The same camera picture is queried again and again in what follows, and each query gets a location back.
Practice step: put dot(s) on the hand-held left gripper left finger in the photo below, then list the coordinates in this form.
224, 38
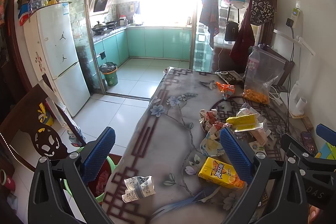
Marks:
99, 154

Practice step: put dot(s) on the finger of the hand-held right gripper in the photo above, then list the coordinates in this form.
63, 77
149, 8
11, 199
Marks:
326, 131
295, 146

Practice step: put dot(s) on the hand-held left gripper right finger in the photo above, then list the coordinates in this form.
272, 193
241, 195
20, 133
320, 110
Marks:
236, 155

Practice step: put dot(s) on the green basin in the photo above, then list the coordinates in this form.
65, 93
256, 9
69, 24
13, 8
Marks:
110, 162

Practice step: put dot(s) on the yellow drink carton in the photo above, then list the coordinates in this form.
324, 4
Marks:
219, 171

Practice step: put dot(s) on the white yellow wrapper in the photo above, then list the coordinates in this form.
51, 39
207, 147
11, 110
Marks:
211, 146

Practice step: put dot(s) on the pink carton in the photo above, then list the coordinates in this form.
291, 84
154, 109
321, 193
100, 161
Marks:
258, 134

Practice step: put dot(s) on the yellow cardboard box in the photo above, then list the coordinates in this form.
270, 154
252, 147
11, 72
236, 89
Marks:
242, 121

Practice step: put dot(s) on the red white wrapper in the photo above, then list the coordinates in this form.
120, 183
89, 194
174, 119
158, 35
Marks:
210, 119

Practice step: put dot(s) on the clear crushed plastic bottle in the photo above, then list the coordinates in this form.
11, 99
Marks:
249, 109

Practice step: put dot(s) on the blue white paper cup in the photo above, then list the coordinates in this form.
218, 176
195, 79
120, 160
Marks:
139, 188

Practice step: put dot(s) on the orange snack wrapper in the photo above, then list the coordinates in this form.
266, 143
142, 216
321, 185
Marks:
225, 88

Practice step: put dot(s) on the black shoulder bag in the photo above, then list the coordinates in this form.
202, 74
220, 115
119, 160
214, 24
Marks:
231, 31

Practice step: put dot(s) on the green trash bucket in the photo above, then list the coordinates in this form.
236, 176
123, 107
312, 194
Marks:
109, 77

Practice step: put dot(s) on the person's right hand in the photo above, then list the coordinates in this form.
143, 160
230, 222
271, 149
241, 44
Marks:
314, 214

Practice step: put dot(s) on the wooden block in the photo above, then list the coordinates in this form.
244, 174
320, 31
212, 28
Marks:
307, 123

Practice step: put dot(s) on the white folded rack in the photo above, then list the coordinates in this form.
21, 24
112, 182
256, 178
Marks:
56, 103

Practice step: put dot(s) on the yellow toy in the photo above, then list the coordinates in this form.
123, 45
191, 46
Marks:
44, 115

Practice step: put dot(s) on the floral printed tablecloth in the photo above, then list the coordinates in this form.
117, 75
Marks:
170, 129

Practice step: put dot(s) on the dark wooden chair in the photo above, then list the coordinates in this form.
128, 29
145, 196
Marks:
286, 66

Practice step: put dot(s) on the clear zip bag orange snacks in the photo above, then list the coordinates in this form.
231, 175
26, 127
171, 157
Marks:
265, 74

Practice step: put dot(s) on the carved wooden chair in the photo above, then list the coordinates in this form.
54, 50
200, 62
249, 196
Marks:
31, 113

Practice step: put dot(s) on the black snack packet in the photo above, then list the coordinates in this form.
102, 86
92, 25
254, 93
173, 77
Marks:
229, 76

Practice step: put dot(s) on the pink label plastic bottle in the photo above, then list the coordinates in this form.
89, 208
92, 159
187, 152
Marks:
252, 64

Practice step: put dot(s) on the white desk lamp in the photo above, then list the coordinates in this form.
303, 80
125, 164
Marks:
288, 33

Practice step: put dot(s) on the white refrigerator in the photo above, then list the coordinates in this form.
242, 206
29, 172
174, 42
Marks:
57, 56

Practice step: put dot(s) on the black power adapter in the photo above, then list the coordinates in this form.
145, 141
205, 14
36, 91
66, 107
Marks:
289, 23

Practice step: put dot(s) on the dark red hanging garment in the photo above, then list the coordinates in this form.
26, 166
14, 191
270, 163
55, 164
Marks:
244, 40

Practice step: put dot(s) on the teal kitchen cabinets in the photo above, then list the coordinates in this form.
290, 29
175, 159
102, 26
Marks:
152, 43

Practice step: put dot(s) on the black wok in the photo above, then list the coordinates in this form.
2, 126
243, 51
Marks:
98, 27

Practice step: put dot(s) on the black frying pan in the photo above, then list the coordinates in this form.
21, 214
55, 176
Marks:
111, 24

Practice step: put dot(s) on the dark wooden door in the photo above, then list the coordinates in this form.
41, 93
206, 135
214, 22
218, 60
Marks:
8, 56

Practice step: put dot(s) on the letter print bag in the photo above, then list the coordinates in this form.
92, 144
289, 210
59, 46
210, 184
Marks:
261, 10

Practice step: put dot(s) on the white plastic bag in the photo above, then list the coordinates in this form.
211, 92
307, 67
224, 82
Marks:
137, 14

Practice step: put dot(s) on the plaid hanging towel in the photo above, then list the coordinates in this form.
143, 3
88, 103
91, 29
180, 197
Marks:
210, 8

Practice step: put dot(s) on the range hood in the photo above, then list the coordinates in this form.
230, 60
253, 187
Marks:
101, 2

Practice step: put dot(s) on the red blue packet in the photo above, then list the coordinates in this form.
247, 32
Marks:
24, 16

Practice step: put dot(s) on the clear plastic organiser box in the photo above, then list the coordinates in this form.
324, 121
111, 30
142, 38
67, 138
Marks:
36, 3

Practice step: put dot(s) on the red door hanging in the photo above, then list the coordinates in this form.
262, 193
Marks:
2, 11

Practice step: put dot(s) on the white wall power strip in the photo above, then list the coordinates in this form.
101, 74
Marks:
296, 14

